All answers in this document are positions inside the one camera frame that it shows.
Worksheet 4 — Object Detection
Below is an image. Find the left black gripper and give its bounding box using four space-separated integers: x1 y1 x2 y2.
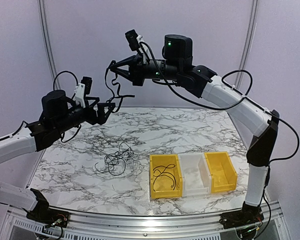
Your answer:
54 97 116 135

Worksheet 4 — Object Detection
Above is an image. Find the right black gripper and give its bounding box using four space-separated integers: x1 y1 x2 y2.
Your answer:
110 52 182 86

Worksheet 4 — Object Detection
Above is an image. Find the thick black cable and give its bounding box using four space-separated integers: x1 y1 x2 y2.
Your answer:
104 60 136 113

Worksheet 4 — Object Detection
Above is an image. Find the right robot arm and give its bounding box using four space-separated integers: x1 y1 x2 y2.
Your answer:
109 31 280 224

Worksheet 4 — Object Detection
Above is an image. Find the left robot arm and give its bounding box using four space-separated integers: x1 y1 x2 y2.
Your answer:
0 89 116 223

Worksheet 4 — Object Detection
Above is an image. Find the left yellow bin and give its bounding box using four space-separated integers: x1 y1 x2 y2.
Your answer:
149 154 183 199

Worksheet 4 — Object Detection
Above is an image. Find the yellow bin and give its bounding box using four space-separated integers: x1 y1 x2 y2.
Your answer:
149 154 183 199
204 151 238 194

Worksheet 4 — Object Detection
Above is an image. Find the white translucent bin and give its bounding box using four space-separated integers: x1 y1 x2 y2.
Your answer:
178 152 212 197

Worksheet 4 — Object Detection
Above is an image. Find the right yellow bin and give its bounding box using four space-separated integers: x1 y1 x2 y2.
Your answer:
204 151 238 194

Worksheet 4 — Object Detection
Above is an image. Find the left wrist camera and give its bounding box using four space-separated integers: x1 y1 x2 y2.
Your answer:
73 76 93 108

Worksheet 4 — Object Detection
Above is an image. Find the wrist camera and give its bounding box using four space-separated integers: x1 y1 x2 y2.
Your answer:
125 29 151 64
73 76 93 108

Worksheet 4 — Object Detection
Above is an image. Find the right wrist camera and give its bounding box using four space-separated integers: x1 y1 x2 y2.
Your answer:
125 29 151 64

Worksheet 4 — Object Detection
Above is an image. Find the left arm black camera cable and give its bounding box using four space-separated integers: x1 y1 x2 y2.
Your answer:
52 70 82 143

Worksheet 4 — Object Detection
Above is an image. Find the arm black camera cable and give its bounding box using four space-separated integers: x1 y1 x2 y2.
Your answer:
52 70 82 143
138 41 300 163

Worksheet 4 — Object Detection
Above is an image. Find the black thin looped cable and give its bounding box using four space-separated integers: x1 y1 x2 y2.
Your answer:
94 142 135 177

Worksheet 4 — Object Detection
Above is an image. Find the white thin cable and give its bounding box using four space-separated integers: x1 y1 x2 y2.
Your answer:
119 147 142 173

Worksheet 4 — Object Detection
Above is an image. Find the aluminium front rail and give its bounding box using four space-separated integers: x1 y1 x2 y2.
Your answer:
0 201 291 240

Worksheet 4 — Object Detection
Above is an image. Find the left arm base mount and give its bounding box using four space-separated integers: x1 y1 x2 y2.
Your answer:
25 188 70 228

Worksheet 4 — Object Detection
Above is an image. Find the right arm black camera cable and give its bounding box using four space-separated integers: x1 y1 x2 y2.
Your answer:
138 41 300 163

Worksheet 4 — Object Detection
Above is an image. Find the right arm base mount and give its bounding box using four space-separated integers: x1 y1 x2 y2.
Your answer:
219 201 264 229

